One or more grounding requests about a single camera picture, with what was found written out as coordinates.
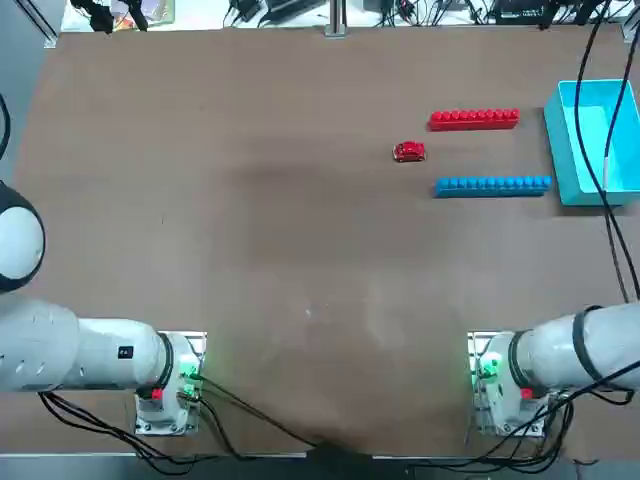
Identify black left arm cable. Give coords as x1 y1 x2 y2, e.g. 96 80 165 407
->
0 92 12 160

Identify red toy car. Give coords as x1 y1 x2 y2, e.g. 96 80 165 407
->
392 140 428 163

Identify red studded block bar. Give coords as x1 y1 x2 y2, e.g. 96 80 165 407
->
427 107 522 133

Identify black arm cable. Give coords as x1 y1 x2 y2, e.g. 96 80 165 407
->
574 0 640 304
0 92 12 160

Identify cyan plastic bin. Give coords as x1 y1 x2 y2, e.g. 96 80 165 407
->
542 78 640 208

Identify thin black base cables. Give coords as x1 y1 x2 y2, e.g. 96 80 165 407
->
464 359 634 466
37 389 261 474

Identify colourful printed packet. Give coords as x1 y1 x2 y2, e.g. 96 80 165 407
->
110 0 177 26

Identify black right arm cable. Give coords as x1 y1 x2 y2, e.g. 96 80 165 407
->
574 0 640 304

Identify thin black left base cables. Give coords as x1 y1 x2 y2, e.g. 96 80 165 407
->
37 389 261 474

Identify black electronics box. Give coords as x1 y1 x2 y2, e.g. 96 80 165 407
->
492 0 549 24

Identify thin black right base cables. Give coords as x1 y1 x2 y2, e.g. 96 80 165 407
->
464 359 634 466

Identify large black power adapter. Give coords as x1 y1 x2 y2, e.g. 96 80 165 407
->
263 0 324 16

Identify thick black base cable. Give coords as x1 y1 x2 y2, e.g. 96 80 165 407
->
197 372 326 449

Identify blue studded block bar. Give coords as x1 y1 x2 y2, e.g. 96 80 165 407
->
432 175 553 200

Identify aluminium camera post with bracket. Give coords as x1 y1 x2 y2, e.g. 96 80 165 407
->
324 0 349 38

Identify tangle of black cables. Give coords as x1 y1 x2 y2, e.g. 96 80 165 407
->
369 0 494 29

